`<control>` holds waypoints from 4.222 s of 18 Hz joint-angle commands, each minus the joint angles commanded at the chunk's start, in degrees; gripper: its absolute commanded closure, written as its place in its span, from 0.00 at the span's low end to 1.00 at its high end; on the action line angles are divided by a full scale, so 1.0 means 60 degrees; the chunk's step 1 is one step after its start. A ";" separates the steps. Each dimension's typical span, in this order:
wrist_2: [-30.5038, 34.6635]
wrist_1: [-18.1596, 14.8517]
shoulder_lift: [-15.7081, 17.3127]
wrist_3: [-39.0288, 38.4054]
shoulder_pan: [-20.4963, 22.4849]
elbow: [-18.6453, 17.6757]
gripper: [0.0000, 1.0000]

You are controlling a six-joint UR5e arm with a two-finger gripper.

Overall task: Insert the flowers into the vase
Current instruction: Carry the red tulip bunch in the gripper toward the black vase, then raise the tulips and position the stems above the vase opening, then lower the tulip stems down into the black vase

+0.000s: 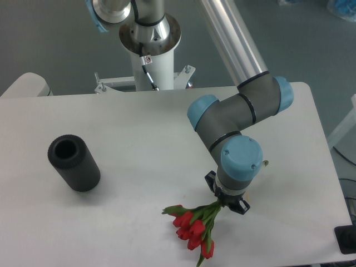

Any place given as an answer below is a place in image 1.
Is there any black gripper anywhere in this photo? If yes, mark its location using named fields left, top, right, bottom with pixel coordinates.
left=205, top=171, right=250, bottom=214

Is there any red tulip bouquet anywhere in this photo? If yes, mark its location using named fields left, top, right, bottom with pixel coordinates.
left=161, top=159, right=270, bottom=267

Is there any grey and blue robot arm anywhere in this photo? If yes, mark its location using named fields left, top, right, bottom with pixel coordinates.
left=86, top=1, right=294, bottom=214

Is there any black ribbed cylindrical vase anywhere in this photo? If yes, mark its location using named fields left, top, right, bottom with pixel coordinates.
left=47, top=135, right=101, bottom=192

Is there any black device at table edge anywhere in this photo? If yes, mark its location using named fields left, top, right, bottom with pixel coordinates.
left=334, top=225, right=355, bottom=255

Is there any white furniture at right edge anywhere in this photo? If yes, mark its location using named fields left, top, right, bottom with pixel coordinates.
left=327, top=95, right=355, bottom=150

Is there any blue plastic bag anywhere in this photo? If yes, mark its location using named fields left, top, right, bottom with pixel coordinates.
left=327, top=0, right=355, bottom=22

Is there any white rounded side table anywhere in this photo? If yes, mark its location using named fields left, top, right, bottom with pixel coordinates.
left=1, top=72, right=53, bottom=99

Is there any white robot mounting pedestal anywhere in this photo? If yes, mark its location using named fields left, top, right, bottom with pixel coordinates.
left=93, top=15, right=196, bottom=95

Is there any black cable on pedestal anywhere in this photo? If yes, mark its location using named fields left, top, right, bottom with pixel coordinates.
left=137, top=41, right=160, bottom=91

